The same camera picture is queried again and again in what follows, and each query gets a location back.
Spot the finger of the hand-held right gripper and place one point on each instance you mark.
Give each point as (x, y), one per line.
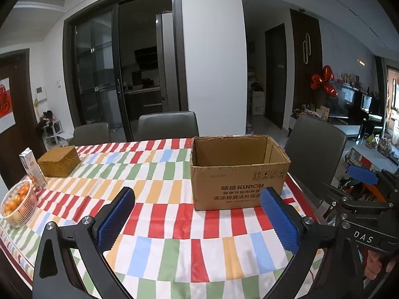
(361, 207)
(363, 174)

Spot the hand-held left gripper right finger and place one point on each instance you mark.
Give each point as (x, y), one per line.
(280, 224)

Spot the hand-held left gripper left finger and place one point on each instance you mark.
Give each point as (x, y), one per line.
(115, 221)

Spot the brown cardboard box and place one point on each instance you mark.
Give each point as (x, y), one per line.
(237, 187)

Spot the person's right hand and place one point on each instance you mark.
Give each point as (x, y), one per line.
(374, 264)

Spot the orange wooden chair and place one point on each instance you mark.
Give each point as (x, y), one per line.
(374, 193)

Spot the striped colourful tablecloth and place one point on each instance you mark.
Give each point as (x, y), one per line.
(156, 193)

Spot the grey dining chair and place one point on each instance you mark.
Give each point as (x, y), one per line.
(168, 127)
(92, 134)
(314, 152)

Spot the television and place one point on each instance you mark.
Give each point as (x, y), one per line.
(349, 99)

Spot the woven wicker box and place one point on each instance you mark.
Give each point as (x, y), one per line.
(59, 162)

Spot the bowl of oranges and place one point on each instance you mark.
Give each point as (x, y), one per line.
(21, 218)

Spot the juice carton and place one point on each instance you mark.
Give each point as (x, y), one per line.
(32, 169)

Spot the red foil balloons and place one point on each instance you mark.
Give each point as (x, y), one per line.
(324, 81)

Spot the pile of oranges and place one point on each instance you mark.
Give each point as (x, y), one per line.
(15, 199)

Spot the white shelf with toys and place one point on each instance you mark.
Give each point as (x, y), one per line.
(51, 130)

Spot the dark hallway door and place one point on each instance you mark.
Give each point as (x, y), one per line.
(276, 78)

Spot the dark entrance door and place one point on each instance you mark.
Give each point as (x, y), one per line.
(21, 115)

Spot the dark sliding glass door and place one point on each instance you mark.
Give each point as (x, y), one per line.
(93, 68)

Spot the red white door poster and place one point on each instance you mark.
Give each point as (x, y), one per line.
(6, 102)

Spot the dark wood wall panel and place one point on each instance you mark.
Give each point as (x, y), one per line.
(313, 68)

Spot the white wall intercom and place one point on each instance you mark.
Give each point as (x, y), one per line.
(40, 94)

